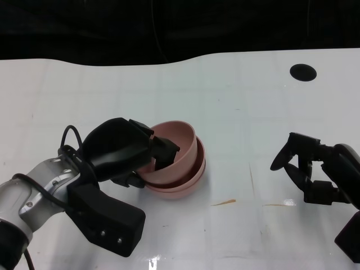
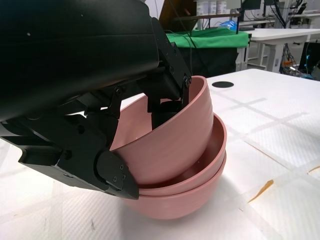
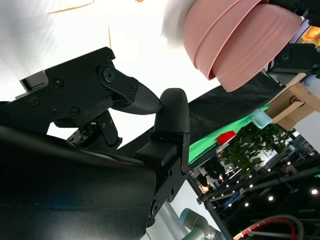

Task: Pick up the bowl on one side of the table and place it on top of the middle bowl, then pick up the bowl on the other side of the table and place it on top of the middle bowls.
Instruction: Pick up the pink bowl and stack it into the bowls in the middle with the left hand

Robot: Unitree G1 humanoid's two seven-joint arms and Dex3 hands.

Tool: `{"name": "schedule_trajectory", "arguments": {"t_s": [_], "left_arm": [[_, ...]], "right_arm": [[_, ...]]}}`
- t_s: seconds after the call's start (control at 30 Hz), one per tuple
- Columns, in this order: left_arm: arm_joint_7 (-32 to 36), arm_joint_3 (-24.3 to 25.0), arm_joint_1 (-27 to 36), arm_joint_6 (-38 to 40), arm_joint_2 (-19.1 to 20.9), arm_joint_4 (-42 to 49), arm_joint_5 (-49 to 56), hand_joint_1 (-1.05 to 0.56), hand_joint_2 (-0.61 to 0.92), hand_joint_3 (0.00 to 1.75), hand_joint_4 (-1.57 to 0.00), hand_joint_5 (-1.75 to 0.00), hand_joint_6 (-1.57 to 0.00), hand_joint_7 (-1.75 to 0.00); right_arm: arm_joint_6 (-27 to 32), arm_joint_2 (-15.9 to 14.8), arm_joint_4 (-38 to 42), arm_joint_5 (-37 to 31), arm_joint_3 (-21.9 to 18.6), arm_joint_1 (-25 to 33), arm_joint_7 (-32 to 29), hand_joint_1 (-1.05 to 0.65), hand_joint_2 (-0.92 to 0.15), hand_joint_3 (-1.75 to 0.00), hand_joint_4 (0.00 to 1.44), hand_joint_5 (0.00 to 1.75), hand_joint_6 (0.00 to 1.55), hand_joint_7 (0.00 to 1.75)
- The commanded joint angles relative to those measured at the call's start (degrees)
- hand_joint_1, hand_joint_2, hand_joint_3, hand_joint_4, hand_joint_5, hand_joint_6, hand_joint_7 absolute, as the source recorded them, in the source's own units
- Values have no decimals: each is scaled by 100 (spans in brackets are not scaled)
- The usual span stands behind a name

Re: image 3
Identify grey blue-jointed robot arm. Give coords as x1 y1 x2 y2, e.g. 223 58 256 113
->
159 201 223 240

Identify black backdrop cloth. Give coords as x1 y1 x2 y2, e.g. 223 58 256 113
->
117 72 283 161

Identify pale teal container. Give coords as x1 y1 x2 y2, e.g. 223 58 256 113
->
251 108 273 130

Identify green leafy plant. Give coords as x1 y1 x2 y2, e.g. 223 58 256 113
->
219 122 296 181

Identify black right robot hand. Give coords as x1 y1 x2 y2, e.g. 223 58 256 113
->
0 46 191 240

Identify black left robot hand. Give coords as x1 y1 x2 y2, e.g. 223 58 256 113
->
265 0 320 79

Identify person in black clothes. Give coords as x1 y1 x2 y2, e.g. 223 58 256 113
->
203 157 228 188

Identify black tripod truss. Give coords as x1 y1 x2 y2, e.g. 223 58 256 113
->
196 166 320 240

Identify green backdrop cloth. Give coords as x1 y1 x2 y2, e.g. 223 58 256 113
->
187 103 271 166

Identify red box-shaped object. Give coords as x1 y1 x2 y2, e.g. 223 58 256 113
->
216 129 237 147

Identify brown cardboard box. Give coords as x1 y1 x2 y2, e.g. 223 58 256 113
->
268 81 320 131

